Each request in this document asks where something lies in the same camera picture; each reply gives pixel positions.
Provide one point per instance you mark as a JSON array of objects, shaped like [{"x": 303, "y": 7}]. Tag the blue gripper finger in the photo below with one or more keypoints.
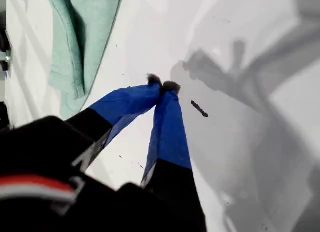
[
  {"x": 170, "y": 131},
  {"x": 125, "y": 101}
]

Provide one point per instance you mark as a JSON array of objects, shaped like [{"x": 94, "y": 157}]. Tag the pale green T-shirt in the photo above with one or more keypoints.
[{"x": 67, "y": 29}]

